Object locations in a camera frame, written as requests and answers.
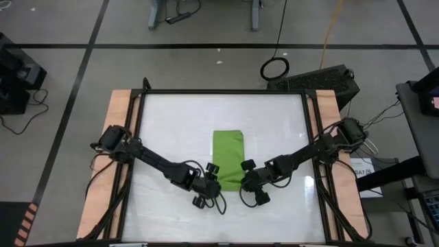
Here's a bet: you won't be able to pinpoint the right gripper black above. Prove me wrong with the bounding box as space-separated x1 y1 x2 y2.
241 158 272 207

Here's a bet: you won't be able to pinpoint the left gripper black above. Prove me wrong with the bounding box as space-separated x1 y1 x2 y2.
191 162 222 209

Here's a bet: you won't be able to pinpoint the green microfibre towel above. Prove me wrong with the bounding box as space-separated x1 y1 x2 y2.
212 129 245 192

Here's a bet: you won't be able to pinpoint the light wooden side board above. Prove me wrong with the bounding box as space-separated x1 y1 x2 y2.
75 89 142 240
307 89 370 241

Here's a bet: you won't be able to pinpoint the white paper sheet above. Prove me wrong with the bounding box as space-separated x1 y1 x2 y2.
349 157 383 199

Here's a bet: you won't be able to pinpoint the black computer case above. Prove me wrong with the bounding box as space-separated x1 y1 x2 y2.
267 64 361 111

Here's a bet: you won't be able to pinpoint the black stand beam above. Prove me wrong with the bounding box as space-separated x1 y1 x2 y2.
356 156 428 193

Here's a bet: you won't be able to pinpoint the grey desk leg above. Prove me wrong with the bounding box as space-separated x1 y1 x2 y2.
250 0 264 32
147 0 166 31

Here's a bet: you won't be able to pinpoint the black power strip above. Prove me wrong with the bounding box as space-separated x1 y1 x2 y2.
165 12 192 25

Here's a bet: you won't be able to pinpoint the grey desk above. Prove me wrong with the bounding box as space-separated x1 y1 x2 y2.
396 81 439 180

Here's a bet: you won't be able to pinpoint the black keyboard device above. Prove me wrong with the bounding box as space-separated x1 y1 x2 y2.
418 189 439 226

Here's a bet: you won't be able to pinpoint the black monitor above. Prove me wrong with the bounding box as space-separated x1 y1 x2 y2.
411 67 439 117

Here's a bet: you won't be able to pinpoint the black equipment cart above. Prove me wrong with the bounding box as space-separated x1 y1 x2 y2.
0 32 48 116

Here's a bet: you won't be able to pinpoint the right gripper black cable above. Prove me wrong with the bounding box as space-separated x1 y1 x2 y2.
238 187 258 209

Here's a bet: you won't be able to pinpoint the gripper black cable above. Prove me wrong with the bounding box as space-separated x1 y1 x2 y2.
205 191 228 216
238 187 258 209

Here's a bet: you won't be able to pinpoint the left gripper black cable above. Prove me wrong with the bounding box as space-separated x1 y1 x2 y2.
205 191 228 216

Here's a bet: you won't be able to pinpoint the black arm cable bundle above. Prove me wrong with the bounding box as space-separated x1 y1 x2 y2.
84 150 134 240
317 161 373 242

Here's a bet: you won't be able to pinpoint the black table frame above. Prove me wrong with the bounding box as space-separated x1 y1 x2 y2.
84 88 373 247

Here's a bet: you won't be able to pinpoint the black hanging cable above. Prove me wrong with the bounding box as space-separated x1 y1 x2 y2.
259 0 291 82

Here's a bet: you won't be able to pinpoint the thin black cables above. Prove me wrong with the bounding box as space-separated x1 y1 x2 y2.
363 99 405 128

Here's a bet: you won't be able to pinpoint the yellow hanging cable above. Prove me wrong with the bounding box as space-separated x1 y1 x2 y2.
319 0 344 69

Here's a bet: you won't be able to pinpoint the black floor cable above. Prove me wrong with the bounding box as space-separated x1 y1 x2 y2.
0 88 50 136

